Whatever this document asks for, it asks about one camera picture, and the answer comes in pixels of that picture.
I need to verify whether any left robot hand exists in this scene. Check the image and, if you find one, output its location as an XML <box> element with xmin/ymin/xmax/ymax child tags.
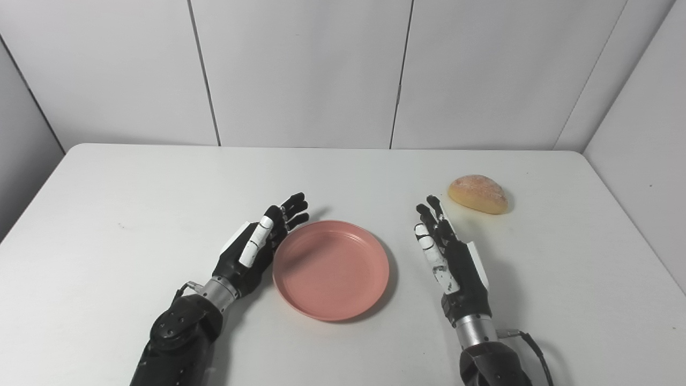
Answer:
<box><xmin>212</xmin><ymin>192</ymin><xmax>310</xmax><ymax>299</ymax></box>

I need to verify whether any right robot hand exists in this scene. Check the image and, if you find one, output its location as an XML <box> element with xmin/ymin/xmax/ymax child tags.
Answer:
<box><xmin>414</xmin><ymin>195</ymin><xmax>493</xmax><ymax>328</ymax></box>

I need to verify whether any bread roll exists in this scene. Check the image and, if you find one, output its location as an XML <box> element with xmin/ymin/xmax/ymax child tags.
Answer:
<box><xmin>448</xmin><ymin>175</ymin><xmax>509</xmax><ymax>216</ymax></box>

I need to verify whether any pink plate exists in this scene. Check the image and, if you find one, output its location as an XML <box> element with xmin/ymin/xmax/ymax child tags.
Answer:
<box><xmin>272</xmin><ymin>220</ymin><xmax>391</xmax><ymax>322</ymax></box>

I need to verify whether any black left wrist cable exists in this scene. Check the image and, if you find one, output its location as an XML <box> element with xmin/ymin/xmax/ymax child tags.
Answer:
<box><xmin>174</xmin><ymin>281</ymin><xmax>205</xmax><ymax>299</ymax></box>

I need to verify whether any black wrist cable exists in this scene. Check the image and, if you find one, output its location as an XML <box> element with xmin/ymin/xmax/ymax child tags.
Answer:
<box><xmin>174</xmin><ymin>281</ymin><xmax>205</xmax><ymax>299</ymax></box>
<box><xmin>496</xmin><ymin>329</ymin><xmax>555</xmax><ymax>386</ymax></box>

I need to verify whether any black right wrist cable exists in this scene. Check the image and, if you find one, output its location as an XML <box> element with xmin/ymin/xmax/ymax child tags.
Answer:
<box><xmin>496</xmin><ymin>329</ymin><xmax>555</xmax><ymax>386</ymax></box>

